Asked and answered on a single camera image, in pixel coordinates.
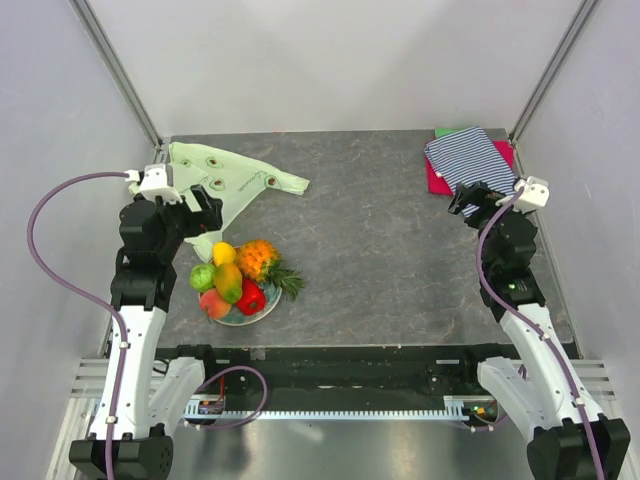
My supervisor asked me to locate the grey slotted cable duct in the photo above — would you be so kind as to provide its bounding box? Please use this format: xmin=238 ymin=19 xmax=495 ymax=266
xmin=183 ymin=396 xmax=498 ymax=422

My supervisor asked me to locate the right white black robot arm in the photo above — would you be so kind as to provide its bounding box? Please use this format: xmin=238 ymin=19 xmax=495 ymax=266
xmin=449 ymin=177 xmax=631 ymax=479

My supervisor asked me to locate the green toy guava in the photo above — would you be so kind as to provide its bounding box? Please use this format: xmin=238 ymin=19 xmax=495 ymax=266
xmin=189 ymin=263 xmax=216 ymax=293

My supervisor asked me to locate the green folded cloth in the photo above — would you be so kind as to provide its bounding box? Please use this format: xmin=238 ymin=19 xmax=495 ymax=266
xmin=434 ymin=128 xmax=458 ymax=139

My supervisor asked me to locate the green avocado print plastic bag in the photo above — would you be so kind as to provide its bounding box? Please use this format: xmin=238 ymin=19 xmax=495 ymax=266
xmin=128 ymin=141 xmax=311 ymax=263

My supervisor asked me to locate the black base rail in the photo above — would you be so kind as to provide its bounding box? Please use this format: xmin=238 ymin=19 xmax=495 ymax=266
xmin=155 ymin=343 xmax=520 ymax=395

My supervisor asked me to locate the aluminium frame post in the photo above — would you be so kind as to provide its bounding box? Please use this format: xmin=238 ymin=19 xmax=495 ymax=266
xmin=509 ymin=0 xmax=601 ymax=146
xmin=69 ymin=0 xmax=163 ymax=151

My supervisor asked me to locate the right aluminium frame post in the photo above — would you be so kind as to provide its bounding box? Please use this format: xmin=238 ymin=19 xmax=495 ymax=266
xmin=509 ymin=0 xmax=601 ymax=146

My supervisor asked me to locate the patterned ceramic plate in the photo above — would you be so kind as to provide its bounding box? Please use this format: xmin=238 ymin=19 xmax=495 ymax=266
xmin=197 ymin=244 xmax=282 ymax=327

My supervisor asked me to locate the yellow toy mango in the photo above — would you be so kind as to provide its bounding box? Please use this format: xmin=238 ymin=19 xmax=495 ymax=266
xmin=211 ymin=241 xmax=237 ymax=266

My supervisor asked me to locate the blue white striped cloth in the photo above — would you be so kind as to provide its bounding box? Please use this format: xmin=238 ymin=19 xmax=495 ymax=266
xmin=425 ymin=127 xmax=516 ymax=196

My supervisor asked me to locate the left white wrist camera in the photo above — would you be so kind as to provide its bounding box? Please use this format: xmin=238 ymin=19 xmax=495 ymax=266
xmin=124 ymin=164 xmax=183 ymax=205

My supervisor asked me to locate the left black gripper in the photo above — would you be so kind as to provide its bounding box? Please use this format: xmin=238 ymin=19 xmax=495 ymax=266
xmin=151 ymin=184 xmax=221 ymax=261

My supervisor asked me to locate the orange green toy papaya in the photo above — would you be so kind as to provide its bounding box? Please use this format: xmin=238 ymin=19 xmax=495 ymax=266
xmin=214 ymin=263 xmax=243 ymax=304

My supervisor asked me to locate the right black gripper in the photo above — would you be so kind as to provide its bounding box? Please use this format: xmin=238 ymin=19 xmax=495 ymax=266
xmin=448 ymin=180 xmax=532 ymax=273

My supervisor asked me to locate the red yellow toy peach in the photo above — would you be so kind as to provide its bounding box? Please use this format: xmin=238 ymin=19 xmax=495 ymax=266
xmin=199 ymin=289 xmax=232 ymax=320

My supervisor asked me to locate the orange toy pineapple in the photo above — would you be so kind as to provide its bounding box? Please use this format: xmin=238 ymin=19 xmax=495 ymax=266
xmin=235 ymin=239 xmax=305 ymax=301

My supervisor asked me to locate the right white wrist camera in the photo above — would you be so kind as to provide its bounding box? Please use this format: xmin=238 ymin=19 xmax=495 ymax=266
xmin=513 ymin=176 xmax=550 ymax=213

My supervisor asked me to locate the left aluminium frame post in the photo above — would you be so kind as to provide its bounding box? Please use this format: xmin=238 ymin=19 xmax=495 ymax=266
xmin=69 ymin=0 xmax=163 ymax=151

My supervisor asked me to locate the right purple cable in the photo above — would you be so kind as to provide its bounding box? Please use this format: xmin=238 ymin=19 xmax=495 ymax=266
xmin=476 ymin=192 xmax=607 ymax=480

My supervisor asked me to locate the red toy bell pepper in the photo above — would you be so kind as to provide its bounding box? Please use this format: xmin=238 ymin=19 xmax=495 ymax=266
xmin=235 ymin=278 xmax=267 ymax=316

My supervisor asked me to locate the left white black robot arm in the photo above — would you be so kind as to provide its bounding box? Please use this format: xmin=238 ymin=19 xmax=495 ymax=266
xmin=69 ymin=185 xmax=223 ymax=479

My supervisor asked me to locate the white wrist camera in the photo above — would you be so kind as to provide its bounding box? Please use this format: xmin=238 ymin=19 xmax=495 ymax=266
xmin=513 ymin=176 xmax=550 ymax=213
xmin=124 ymin=164 xmax=183 ymax=205

